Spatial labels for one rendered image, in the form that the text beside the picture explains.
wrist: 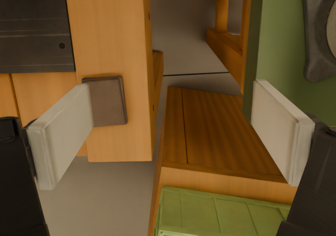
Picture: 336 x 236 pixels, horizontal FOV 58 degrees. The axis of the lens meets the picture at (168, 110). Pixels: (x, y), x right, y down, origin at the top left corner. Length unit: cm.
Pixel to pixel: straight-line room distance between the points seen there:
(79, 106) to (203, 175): 65
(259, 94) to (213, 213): 61
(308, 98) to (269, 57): 11
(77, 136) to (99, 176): 162
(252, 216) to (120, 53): 49
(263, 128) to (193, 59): 134
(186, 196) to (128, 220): 116
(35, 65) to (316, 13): 51
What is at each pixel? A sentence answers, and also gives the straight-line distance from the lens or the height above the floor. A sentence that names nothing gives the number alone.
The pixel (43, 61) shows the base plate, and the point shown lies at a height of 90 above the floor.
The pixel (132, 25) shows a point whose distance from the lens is 58.
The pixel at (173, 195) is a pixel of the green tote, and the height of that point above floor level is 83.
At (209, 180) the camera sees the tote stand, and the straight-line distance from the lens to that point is 82.
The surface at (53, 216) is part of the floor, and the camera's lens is 203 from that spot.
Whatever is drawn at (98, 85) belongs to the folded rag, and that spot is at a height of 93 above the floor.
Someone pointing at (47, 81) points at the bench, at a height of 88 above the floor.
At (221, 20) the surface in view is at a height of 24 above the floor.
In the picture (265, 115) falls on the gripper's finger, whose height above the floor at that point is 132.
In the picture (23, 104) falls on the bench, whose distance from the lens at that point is 70.
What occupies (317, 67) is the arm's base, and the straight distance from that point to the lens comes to 59.
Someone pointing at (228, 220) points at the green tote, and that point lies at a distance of 77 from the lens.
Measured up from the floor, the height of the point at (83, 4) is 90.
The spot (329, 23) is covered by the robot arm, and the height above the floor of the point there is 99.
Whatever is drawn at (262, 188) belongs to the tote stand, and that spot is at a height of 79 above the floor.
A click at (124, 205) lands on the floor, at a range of 187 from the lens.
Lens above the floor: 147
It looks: 70 degrees down
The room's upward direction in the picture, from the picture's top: 177 degrees counter-clockwise
